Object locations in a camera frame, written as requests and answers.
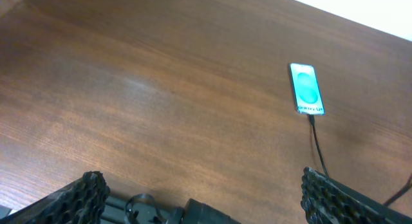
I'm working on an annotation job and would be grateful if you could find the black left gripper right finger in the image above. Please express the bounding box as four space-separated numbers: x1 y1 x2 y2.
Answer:
301 167 411 224

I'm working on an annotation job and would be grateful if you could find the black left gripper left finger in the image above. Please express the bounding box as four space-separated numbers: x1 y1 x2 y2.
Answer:
1 171 110 224

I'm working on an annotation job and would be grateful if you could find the black USB charging cable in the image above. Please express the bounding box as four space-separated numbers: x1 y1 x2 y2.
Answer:
307 113 412 207

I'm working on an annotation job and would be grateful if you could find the blue screen Galaxy smartphone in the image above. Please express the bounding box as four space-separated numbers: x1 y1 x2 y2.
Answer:
289 63 326 115

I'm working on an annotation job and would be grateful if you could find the black arm base hardware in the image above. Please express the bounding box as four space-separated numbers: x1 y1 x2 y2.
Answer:
100 194 240 224

